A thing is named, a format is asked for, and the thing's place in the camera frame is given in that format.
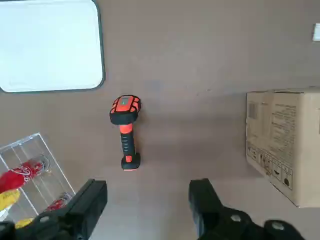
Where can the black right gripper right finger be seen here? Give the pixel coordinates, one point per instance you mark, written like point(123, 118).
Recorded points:
point(207, 207)

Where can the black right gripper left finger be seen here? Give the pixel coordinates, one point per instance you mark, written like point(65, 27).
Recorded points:
point(82, 200)

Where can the orange black barcode scanner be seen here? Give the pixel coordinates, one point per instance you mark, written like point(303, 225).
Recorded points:
point(126, 140)

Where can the brown cardboard box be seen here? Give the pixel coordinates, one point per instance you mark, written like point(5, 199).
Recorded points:
point(282, 140)

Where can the red cola bottle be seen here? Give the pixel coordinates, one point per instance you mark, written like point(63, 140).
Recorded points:
point(23, 173)
point(55, 205)

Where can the clear acrylic stepped shelf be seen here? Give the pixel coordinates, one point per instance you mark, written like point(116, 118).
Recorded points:
point(50, 155)

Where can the yellow juice bottle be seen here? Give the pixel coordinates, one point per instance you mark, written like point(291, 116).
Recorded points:
point(23, 222)
point(7, 198)

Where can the white flat weighing scale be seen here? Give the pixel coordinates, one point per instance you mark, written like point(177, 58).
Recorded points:
point(50, 45)

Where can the small white block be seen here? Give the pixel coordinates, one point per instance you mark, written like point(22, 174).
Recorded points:
point(317, 32)

